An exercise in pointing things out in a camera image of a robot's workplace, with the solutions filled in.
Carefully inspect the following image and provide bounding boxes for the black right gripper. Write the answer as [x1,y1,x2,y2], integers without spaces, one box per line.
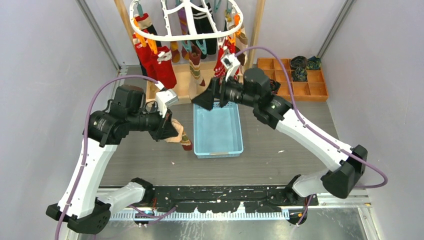
[191,72,257,112]

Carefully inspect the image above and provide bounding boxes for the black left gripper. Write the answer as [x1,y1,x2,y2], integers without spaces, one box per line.
[128,101,179,142]

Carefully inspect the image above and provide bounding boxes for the striped beige sock front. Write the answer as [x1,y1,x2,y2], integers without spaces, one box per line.
[165,118,194,151]

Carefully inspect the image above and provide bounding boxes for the striped beige sock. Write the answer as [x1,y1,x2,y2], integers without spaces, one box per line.
[165,118,194,151]
[188,44,207,100]

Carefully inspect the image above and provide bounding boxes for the red santa sock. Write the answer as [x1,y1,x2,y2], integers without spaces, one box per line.
[132,34,156,79]
[151,46,177,89]

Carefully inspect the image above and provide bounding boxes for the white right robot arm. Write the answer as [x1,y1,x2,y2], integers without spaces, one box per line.
[192,67,368,205]

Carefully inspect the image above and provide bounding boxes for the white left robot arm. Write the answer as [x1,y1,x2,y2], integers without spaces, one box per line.
[46,85,178,235]

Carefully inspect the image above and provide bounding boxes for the wooden hanger stand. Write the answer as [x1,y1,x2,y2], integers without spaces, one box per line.
[114,0,266,104]

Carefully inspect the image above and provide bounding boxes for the white round clip hanger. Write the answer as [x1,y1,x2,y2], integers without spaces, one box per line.
[129,0,244,43]

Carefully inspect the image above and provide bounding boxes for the light blue plastic basket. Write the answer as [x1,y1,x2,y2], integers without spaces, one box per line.
[193,101,244,159]

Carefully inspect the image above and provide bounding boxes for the rolled dark sock left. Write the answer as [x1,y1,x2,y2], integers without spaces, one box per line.
[269,79,281,95]

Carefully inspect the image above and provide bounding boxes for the rolled dark sock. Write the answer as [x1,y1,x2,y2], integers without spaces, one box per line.
[306,56,322,71]
[269,79,281,95]
[289,56,308,70]
[291,67,308,82]

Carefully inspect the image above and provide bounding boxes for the navy sock far left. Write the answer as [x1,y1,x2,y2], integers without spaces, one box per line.
[131,13,157,50]

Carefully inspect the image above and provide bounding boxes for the purple striped sock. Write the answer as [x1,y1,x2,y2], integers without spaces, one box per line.
[170,8,189,64]

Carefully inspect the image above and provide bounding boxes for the rolled dark sock middle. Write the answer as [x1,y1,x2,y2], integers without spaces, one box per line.
[291,67,308,82]

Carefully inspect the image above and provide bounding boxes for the rolled dark sock top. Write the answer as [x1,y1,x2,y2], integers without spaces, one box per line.
[289,56,308,70]

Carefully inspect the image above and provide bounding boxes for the orange wooden compartment tray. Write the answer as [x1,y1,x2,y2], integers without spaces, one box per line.
[256,57,329,102]

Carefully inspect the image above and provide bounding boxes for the rolled dark sock right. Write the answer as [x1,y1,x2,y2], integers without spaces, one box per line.
[306,56,322,71]

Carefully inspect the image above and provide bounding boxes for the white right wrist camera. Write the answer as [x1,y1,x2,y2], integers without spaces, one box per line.
[221,53,240,82]

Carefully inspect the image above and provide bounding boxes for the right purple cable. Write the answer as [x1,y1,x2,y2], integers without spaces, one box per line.
[234,45,389,227]

